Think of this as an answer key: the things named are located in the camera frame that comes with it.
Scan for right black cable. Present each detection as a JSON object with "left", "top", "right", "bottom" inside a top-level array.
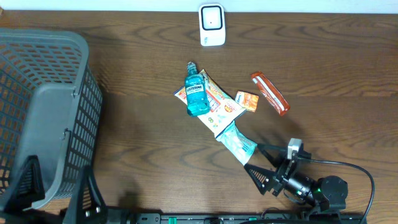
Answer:
[{"left": 298, "top": 157, "right": 376, "bottom": 224}]

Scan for light blue wipes packet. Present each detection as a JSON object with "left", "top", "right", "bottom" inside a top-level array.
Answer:
[{"left": 216, "top": 121, "right": 257, "bottom": 165}]

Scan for white barcode scanner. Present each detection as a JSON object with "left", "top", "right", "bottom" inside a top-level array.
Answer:
[{"left": 198, "top": 4, "right": 226, "bottom": 47}]

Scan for blue mouthwash bottle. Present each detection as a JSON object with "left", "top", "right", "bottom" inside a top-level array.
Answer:
[{"left": 185, "top": 62, "right": 210, "bottom": 117}]

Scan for cream snack bag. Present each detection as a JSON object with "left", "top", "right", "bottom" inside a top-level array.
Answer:
[{"left": 174, "top": 70, "right": 245, "bottom": 137}]

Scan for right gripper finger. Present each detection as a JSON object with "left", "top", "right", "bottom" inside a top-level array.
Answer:
[
  {"left": 257, "top": 144, "right": 287, "bottom": 167},
  {"left": 244, "top": 164, "right": 276, "bottom": 195}
]

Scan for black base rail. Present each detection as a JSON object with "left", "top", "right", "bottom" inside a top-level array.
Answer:
[{"left": 124, "top": 210, "right": 367, "bottom": 224}]

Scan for small orange packet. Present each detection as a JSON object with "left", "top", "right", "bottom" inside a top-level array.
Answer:
[{"left": 235, "top": 91, "right": 259, "bottom": 113}]

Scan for red snack bar wrapper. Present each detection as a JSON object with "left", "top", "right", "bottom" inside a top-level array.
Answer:
[{"left": 251, "top": 72, "right": 290, "bottom": 116}]

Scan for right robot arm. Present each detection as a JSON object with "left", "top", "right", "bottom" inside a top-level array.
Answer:
[{"left": 244, "top": 138, "right": 348, "bottom": 219}]

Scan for grey plastic shopping basket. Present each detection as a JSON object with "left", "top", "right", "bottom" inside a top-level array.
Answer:
[{"left": 1, "top": 29, "right": 103, "bottom": 208}]

